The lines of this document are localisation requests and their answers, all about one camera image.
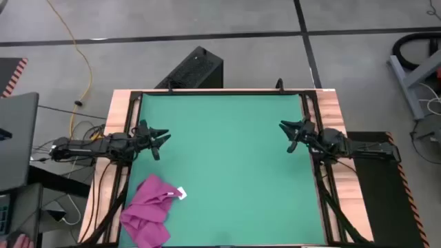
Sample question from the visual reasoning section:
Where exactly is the grey cabinet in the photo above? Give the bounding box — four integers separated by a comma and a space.
9, 182, 44, 248

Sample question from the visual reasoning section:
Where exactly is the grey metal stand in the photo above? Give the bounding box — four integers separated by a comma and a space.
387, 50, 441, 121

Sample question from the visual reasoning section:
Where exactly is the black keypad device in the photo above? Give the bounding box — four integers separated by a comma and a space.
0, 193, 12, 237

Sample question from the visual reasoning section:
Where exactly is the black computer mouse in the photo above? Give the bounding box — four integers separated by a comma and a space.
3, 229, 22, 248

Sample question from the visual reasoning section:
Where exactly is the black computer tower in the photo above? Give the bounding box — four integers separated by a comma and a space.
154, 45, 224, 90

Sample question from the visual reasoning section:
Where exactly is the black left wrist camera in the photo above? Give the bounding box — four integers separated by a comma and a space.
136, 125, 150, 142

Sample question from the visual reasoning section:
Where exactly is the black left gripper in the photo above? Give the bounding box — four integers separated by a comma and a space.
132, 119, 172, 162

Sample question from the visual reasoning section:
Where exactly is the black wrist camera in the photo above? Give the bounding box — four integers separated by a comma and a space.
136, 125, 150, 142
302, 120, 316, 136

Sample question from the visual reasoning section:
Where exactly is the black floor plate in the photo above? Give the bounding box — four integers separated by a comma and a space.
27, 164, 91, 199

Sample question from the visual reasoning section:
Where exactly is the green table mat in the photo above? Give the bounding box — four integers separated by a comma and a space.
116, 92, 327, 248

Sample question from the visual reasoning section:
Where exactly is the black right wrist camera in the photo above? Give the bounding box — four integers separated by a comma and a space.
302, 120, 316, 136

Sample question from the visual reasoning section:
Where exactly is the black looped floor cable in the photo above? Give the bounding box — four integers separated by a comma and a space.
409, 118, 441, 173

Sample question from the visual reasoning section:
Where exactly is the small hazard-striped black floor mat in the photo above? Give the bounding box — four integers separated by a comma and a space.
0, 57, 29, 99

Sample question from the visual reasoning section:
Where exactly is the thin black floor cable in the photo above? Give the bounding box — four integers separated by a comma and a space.
37, 99, 107, 121

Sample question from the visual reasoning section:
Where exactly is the yellow extension cable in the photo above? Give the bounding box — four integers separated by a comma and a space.
45, 0, 94, 141

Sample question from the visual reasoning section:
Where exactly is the person's hand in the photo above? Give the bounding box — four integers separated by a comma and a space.
11, 233, 35, 248

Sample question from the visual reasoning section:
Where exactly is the black power adapter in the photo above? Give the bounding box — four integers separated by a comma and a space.
46, 208, 68, 223

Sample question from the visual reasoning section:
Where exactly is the black metal table frame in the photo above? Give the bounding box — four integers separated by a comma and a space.
81, 90, 375, 248

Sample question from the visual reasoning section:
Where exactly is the magenta towel with white label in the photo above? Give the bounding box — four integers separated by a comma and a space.
119, 174, 188, 248

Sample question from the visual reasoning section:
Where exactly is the black hose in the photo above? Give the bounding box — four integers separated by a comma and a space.
392, 32, 441, 72

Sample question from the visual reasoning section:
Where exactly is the black coiled cable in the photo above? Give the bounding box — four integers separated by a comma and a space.
426, 0, 441, 17

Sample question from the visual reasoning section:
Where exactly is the large hazard-striped black floor mat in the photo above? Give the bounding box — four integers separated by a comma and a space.
346, 130, 431, 248

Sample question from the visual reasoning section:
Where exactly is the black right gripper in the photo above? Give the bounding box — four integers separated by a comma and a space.
278, 116, 320, 154

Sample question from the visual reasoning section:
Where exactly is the white cable bundle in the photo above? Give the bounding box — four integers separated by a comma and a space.
418, 82, 441, 117

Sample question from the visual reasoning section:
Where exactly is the grey flat panel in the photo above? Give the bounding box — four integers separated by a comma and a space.
0, 92, 40, 193

